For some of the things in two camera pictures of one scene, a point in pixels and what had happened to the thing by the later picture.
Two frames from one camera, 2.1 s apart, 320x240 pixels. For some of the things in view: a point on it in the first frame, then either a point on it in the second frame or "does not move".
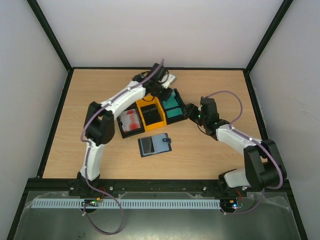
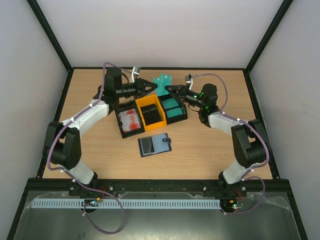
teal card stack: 170,103 does not move
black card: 147,145 does not move
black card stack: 151,114 does not move
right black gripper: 191,111 → 180,91
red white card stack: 129,120 does not move
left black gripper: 165,97 → 140,84
